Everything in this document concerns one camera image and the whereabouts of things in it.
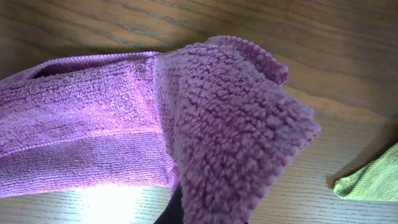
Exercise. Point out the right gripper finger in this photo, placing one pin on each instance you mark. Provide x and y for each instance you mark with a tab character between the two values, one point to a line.
173	213

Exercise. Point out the purple microfiber cloth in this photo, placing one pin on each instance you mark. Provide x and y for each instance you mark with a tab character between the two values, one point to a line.
210	121

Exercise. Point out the loose green cloth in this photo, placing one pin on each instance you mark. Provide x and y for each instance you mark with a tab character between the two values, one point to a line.
376	181

